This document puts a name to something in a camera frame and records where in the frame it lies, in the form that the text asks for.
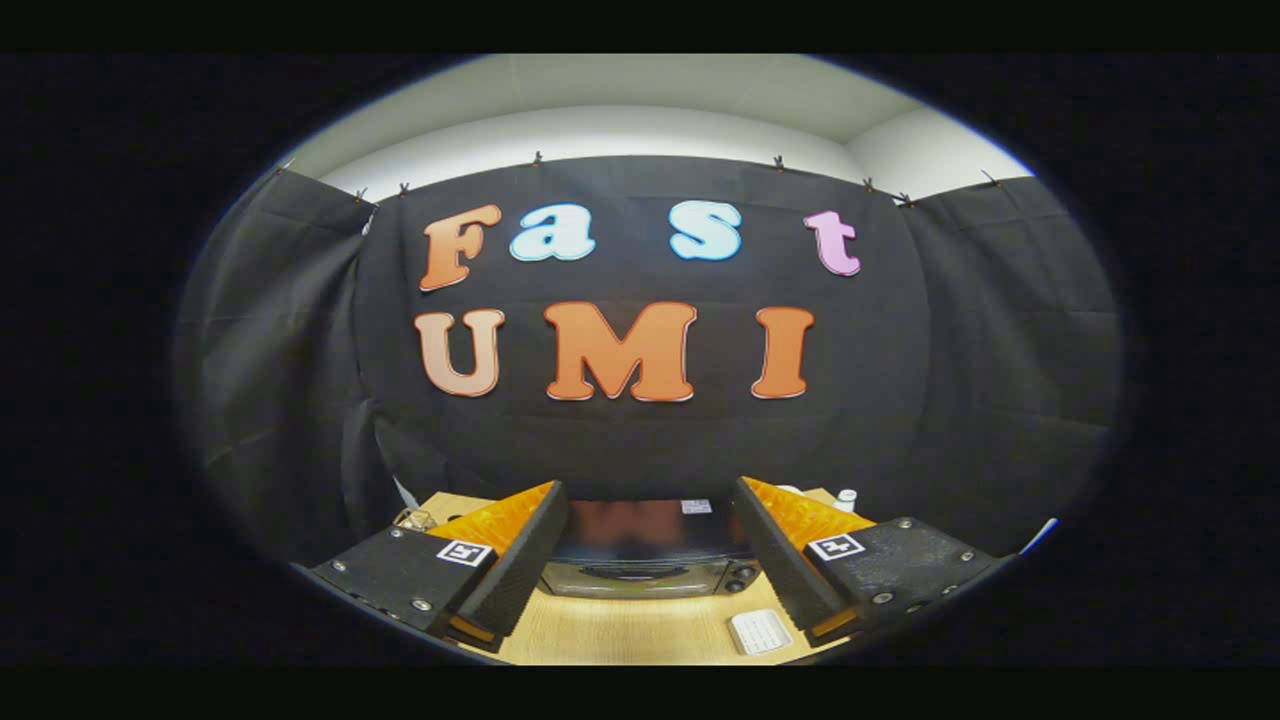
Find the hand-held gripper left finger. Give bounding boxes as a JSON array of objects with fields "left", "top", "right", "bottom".
[{"left": 312, "top": 480, "right": 570, "bottom": 647}]

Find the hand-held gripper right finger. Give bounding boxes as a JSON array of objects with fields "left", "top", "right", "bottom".
[{"left": 732, "top": 476, "right": 1002, "bottom": 647}]

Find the black toaster oven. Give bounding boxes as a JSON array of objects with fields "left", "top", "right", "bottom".
[{"left": 539, "top": 497, "right": 764, "bottom": 600}]

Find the white plastic tray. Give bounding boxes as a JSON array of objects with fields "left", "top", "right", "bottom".
[{"left": 727, "top": 607, "right": 795, "bottom": 657}]

